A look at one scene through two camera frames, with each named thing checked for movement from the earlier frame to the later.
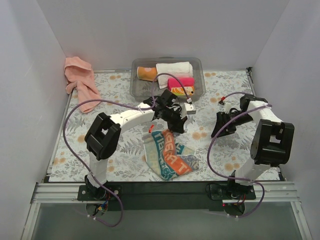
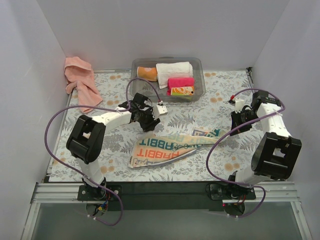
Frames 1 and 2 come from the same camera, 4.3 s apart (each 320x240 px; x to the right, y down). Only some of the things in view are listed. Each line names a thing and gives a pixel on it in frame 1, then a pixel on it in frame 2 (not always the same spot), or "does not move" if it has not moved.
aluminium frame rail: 67,193 does not move
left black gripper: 175,117 → 146,120
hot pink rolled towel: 174,82 does not move
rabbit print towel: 166,158 → 149,151
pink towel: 79,74 does not move
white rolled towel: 180,70 does not move
